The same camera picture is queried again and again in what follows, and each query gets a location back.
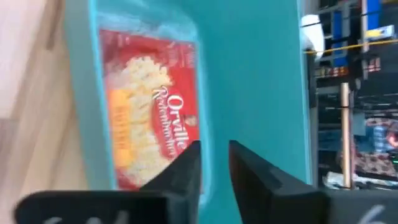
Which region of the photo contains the red popcorn bag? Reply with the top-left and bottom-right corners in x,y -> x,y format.
99,29 -> 200,191

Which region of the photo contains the teal plastic basket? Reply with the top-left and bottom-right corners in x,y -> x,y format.
63,0 -> 312,224

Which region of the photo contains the red patterned fabric panel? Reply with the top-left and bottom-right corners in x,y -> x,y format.
354,117 -> 398,177

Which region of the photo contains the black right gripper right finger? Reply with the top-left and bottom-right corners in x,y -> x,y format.
229,139 -> 398,224

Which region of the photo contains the blue metal rack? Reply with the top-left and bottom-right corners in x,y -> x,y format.
328,0 -> 382,68

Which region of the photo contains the beige vertical post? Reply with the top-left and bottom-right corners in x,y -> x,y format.
340,82 -> 354,189

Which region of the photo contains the yellow strap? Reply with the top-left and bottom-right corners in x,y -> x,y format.
303,38 -> 398,55

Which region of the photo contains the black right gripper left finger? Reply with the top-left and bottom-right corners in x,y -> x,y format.
14,139 -> 201,224

